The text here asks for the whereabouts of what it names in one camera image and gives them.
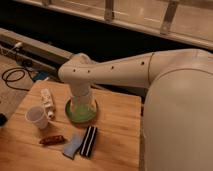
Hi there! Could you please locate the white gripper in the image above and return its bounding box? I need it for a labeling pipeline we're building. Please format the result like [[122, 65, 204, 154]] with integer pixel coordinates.
[[69, 83, 95, 113]]

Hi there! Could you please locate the red pepper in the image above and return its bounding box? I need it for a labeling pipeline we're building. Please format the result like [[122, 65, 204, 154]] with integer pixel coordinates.
[[39, 135, 65, 145]]

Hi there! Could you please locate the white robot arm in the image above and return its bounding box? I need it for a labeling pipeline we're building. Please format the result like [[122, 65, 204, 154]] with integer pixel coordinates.
[[58, 49, 213, 171]]

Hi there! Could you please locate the green bowl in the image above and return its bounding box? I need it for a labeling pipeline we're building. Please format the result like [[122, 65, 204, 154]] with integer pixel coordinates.
[[65, 99, 98, 124]]

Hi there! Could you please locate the black white striped block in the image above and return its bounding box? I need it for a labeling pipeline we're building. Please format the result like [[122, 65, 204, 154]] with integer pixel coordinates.
[[80, 126, 97, 157]]

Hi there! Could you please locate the white plastic cup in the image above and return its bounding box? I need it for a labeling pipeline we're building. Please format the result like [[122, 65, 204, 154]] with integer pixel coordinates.
[[25, 106, 48, 129]]

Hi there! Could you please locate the blue object on floor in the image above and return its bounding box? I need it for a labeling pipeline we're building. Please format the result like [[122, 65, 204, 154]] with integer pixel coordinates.
[[32, 71, 49, 82]]

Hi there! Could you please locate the blue sponge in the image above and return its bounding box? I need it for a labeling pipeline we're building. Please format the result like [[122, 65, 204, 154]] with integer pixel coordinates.
[[62, 134, 83, 159]]

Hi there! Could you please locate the black object at left edge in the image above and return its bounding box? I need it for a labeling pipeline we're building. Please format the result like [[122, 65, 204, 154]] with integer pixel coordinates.
[[0, 113, 8, 126]]

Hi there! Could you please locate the white plug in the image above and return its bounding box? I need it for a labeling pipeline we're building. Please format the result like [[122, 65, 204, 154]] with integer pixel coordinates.
[[12, 42, 23, 50]]

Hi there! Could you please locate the black cable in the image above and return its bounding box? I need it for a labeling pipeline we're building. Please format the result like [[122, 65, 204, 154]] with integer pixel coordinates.
[[1, 59, 36, 92]]

